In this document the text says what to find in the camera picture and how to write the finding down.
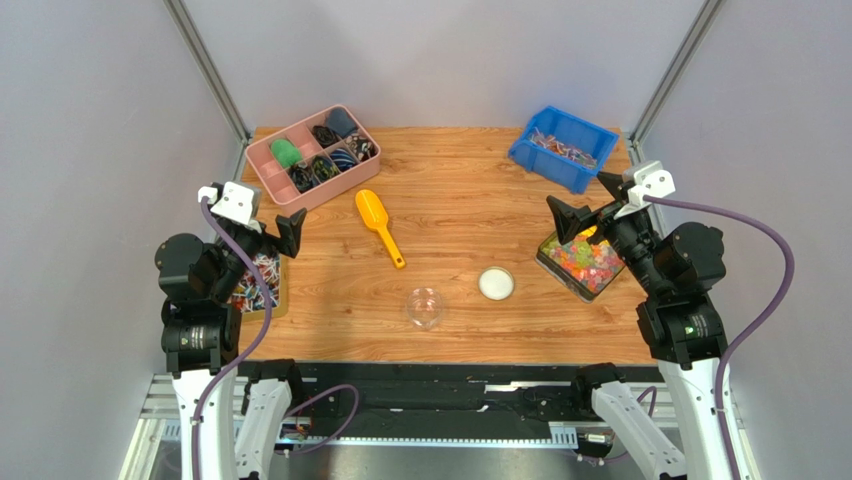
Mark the pink compartment organizer box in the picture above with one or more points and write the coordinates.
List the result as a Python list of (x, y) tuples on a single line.
[(331, 165)]

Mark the gold tin of lollipops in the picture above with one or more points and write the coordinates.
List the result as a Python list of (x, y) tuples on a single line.
[(248, 296)]

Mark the yellow plastic scoop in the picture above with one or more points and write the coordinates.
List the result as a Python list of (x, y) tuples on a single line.
[(376, 219)]

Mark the white jar lid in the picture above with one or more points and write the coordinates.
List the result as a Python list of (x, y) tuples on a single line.
[(496, 283)]

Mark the tin of gummy candies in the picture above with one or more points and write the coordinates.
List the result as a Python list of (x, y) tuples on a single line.
[(586, 269)]

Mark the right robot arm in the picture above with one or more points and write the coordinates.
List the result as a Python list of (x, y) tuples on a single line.
[(677, 321)]

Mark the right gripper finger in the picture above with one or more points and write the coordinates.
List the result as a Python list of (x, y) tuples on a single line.
[(569, 221), (614, 184)]

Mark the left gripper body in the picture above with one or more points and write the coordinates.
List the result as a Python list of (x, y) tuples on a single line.
[(231, 268)]

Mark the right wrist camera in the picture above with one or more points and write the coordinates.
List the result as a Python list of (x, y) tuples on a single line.
[(644, 179)]

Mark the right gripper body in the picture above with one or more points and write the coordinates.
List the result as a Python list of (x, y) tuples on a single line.
[(600, 215)]

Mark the green rolled sock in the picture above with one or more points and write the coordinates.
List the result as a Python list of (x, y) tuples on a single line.
[(285, 152)]

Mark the clear glass jar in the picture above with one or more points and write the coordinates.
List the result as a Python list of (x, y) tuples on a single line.
[(424, 308)]

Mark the blue plastic bin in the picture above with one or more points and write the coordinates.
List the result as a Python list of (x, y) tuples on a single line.
[(563, 148)]

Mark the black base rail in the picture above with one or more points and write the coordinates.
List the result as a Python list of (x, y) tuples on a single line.
[(434, 401)]

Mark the dark blue rolled sock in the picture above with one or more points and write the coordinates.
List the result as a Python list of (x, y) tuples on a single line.
[(340, 122)]

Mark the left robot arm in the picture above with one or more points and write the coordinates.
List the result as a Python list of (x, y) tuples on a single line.
[(230, 415)]

